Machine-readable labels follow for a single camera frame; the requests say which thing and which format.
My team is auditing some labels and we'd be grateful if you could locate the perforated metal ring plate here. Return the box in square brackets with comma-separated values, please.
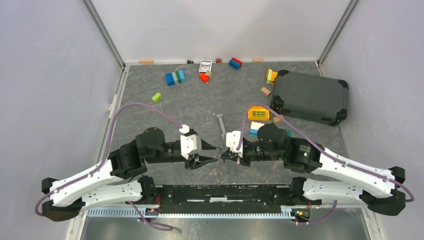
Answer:
[215, 146, 225, 185]

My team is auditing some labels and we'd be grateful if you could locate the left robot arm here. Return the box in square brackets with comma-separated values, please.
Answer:
[39, 125, 217, 222]

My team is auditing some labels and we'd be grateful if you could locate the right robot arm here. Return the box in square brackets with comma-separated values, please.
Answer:
[221, 123, 407, 216]

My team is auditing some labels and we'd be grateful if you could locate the white and blue brick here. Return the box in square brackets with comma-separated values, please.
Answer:
[249, 121, 265, 137]

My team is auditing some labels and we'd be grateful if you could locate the grey toy axle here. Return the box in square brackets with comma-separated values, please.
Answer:
[216, 114, 227, 141]

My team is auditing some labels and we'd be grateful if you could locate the yellow window brick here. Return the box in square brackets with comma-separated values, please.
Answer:
[247, 105, 270, 121]

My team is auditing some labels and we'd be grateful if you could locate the tan wooden block near case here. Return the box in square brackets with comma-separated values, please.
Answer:
[260, 87, 272, 96]

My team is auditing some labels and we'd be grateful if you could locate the red orange brick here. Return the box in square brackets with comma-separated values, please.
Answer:
[199, 73, 209, 83]

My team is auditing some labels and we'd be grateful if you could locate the lime green block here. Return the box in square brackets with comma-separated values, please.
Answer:
[151, 92, 162, 103]

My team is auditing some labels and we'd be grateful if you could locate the blue grey green brick stack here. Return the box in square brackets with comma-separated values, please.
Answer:
[165, 70, 186, 87]

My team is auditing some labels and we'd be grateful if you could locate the playing card box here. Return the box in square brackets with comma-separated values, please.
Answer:
[198, 59, 213, 73]

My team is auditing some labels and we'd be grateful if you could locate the orange green brown brick stack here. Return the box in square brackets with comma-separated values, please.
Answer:
[265, 68, 278, 85]

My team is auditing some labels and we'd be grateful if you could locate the red and blue brick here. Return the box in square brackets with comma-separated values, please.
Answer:
[228, 57, 243, 70]

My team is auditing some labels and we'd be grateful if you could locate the dark grey hard case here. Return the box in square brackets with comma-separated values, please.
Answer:
[269, 69, 349, 126]

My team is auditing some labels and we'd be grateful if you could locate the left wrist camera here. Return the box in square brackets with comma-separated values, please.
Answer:
[179, 124, 202, 160]

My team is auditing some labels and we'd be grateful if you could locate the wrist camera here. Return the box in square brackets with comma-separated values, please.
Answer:
[225, 130, 243, 157]
[179, 124, 202, 160]

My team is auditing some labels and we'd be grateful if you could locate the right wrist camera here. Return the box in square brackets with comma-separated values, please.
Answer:
[225, 130, 243, 157]

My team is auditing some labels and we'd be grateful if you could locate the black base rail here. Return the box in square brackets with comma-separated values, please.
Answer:
[125, 183, 322, 215]

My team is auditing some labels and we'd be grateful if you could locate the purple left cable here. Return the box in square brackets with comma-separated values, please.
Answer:
[34, 101, 183, 232]

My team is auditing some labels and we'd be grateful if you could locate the tan wooden block at wall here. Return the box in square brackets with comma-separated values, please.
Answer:
[139, 59, 154, 65]

